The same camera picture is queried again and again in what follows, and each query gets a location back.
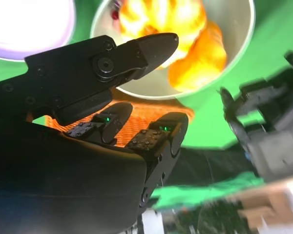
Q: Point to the smooth orange donut bread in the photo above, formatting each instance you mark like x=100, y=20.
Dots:
x=202, y=65

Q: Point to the pale grey-green bowl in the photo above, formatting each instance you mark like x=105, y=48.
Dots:
x=234, y=24

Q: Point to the black backdrop curtain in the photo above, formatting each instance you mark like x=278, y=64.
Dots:
x=197, y=165

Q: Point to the ribbed round bread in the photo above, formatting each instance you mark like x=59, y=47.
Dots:
x=161, y=17

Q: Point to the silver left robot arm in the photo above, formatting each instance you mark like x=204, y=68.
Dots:
x=276, y=158

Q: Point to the lavender white plate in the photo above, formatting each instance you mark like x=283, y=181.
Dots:
x=27, y=24

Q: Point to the orange wicker basket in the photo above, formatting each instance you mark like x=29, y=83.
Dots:
x=141, y=114

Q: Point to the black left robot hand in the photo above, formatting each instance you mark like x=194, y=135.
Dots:
x=271, y=104

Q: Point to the brown cardboard box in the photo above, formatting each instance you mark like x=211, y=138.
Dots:
x=271, y=204

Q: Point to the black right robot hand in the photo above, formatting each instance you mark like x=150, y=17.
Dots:
x=51, y=182

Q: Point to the green tablecloth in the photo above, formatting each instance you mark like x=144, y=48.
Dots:
x=271, y=29

